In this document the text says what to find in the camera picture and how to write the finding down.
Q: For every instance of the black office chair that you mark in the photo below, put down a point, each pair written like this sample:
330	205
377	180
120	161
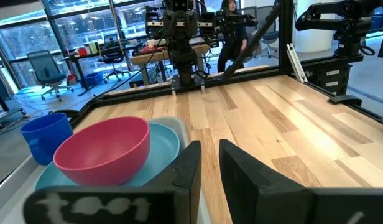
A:
112	57

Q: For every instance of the pale green container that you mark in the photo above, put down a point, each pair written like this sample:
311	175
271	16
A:
93	48

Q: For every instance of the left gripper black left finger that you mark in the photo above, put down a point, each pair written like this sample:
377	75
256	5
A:
188	174

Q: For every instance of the black equipment stand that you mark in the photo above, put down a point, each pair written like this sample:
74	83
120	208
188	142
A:
344	81

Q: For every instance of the person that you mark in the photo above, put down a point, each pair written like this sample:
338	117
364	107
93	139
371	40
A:
233	40

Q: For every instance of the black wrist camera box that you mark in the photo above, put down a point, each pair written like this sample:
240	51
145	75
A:
181	4

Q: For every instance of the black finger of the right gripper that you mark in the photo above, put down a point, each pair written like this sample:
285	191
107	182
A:
171	23
189	23

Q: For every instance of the pink plastic bowl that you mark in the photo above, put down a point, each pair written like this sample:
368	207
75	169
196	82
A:
101	155

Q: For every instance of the white aluminium bars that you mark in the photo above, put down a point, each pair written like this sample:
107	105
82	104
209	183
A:
297	65

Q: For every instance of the blue storage bin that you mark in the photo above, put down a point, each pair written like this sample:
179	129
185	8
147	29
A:
93	79

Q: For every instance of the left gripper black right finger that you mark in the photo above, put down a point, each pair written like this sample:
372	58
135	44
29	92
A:
260	196

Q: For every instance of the wooden work table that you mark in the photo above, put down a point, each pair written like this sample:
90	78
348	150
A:
148	56

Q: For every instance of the teal plastic plate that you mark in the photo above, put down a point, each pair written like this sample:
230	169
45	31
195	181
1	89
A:
163	146

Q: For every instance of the grey plastic tray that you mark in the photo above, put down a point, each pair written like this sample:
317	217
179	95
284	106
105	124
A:
179	127

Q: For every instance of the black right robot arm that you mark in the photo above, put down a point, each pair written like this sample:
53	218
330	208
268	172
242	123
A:
183	62

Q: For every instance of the black neighbouring robot arm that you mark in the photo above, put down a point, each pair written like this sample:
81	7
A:
350	28

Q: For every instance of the black desk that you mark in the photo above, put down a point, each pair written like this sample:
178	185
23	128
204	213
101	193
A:
82	56

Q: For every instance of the grey mesh office chair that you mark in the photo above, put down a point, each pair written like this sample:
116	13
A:
45	68

